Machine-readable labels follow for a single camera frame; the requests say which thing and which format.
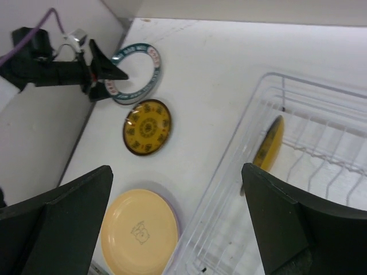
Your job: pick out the dark yellow patterned plate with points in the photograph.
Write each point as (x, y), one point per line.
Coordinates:
(269, 149)

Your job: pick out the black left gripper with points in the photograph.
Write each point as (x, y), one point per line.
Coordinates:
(36, 63)

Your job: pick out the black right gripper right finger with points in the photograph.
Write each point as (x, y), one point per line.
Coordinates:
(300, 233)

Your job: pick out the purple plastic plate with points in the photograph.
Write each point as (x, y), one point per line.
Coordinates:
(179, 232)

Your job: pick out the beige yellow plate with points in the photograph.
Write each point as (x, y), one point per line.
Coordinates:
(139, 233)

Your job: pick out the white wire dish rack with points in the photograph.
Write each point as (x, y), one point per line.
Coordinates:
(322, 151)

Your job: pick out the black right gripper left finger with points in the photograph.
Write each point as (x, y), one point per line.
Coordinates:
(56, 232)

